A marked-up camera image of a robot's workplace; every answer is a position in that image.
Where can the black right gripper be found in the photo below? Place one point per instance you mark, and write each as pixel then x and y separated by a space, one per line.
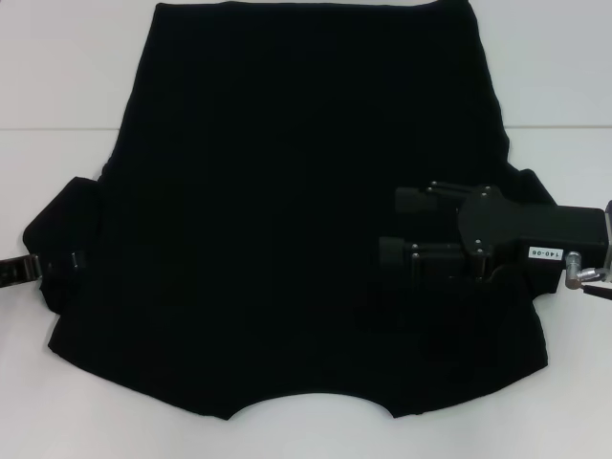
pixel 526 229

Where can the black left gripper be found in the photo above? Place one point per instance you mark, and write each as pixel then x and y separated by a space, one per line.
pixel 16 271

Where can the black t-shirt with FREE print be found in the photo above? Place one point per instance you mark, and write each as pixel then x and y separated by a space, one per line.
pixel 287 143

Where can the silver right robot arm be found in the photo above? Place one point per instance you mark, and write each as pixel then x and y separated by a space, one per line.
pixel 608 234

